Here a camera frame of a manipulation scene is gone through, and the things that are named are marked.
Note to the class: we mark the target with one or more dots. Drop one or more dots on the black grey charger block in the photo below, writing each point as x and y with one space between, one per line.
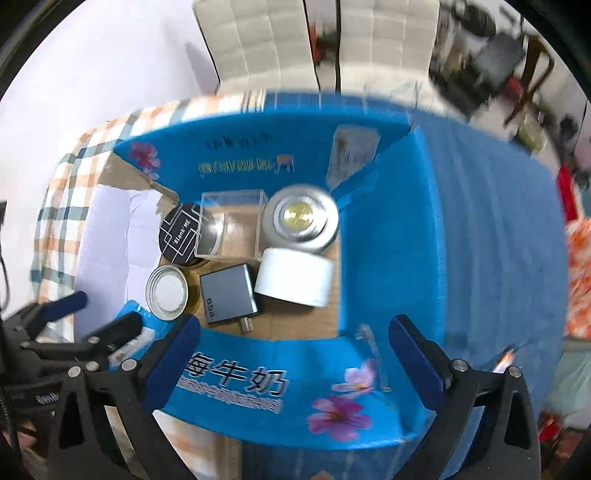
228 295

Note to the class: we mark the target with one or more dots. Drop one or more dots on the clear acrylic cube box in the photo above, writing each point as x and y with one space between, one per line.
230 225

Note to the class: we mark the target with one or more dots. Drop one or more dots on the blue cardboard box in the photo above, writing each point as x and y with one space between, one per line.
347 392

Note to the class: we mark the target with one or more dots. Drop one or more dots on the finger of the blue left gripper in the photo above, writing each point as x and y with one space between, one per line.
29 322

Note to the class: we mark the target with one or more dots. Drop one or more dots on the blue striped tablecloth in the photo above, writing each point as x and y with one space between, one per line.
506 259

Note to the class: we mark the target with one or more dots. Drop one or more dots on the white padded chair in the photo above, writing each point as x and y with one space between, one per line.
258 44
385 50

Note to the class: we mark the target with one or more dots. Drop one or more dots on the right white padded chair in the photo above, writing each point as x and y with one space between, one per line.
385 50

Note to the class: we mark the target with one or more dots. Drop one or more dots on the left white padded chair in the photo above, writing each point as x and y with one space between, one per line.
258 44

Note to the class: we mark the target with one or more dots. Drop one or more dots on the silver round puck light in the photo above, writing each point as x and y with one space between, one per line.
300 217

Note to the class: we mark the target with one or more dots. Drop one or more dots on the checkered orange plaid cloth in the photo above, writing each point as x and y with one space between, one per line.
61 223

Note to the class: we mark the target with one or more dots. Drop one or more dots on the green waste bin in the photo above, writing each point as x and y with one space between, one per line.
530 135

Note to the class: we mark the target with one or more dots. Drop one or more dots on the black weight bench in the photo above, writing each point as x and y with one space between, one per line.
483 76

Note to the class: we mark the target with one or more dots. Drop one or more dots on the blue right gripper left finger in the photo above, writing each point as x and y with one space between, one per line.
163 363

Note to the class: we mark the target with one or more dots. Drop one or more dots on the red cloth on floor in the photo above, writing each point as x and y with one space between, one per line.
571 205

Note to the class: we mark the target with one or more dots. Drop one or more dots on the red plastic bag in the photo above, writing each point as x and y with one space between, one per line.
319 45

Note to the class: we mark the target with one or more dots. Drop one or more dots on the brown wooden chair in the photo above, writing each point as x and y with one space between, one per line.
530 83

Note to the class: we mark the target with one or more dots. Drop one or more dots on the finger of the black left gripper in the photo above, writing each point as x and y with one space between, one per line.
101 334

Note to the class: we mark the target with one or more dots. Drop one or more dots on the black round compact case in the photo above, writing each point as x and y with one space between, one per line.
177 235

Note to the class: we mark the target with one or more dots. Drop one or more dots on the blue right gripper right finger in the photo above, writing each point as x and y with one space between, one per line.
423 360

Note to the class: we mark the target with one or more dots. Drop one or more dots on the teal blanket pile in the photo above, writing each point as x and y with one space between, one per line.
569 395

